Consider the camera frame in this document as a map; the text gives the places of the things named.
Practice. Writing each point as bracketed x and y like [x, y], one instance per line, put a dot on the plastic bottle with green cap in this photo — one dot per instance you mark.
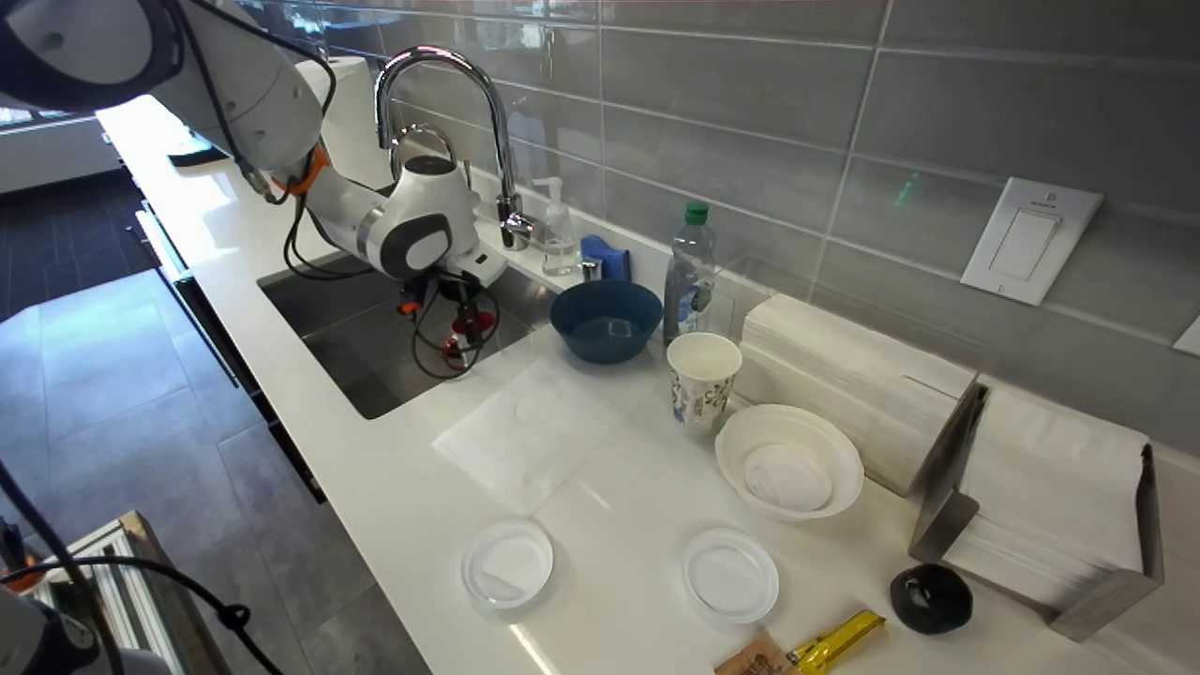
[687, 283]

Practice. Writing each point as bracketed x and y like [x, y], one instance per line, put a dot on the white round lid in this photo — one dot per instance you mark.
[730, 580]
[506, 564]

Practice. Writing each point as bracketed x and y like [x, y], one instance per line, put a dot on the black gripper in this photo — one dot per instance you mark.
[452, 295]

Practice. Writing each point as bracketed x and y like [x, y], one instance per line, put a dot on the flat white napkin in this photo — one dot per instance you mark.
[525, 433]

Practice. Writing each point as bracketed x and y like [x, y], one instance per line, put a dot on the black coffee machine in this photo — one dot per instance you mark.
[195, 154]

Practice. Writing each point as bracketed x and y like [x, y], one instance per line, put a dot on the patterned white mug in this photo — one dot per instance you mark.
[699, 388]

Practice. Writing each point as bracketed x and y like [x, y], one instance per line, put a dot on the dark wooden cabinet front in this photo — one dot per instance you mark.
[239, 363]

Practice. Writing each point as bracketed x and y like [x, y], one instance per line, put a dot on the grey camera body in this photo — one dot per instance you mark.
[40, 644]

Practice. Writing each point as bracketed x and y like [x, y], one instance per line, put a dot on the folded white paper towel stack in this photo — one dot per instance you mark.
[850, 378]

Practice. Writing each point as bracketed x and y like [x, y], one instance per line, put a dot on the small black round dish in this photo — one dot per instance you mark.
[930, 596]

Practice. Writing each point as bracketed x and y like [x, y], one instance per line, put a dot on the wooden frame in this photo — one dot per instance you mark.
[135, 585]

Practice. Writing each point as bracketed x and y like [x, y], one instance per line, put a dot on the clear soap dispenser bottle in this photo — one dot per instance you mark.
[555, 239]

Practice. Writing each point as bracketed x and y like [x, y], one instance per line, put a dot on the brown packet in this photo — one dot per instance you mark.
[752, 659]

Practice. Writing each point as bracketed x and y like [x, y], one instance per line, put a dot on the white wall switch plate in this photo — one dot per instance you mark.
[1030, 243]

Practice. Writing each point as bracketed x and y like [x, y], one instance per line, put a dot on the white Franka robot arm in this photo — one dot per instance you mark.
[249, 88]

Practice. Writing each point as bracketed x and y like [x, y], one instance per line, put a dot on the blue bowl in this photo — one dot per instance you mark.
[605, 326]

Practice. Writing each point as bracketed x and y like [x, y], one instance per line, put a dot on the tall chrome gooseneck faucet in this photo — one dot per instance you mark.
[497, 126]

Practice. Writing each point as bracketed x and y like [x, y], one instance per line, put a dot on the white bowl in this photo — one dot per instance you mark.
[787, 471]

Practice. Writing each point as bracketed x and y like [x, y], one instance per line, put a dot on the blue sponge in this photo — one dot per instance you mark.
[610, 261]

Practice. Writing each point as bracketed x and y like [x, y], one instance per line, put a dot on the stainless steel sink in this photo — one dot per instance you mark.
[350, 338]

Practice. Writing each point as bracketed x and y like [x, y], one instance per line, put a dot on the white napkin stack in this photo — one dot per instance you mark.
[1056, 500]

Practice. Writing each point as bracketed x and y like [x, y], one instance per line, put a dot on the grey metal napkin holder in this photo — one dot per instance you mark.
[946, 483]

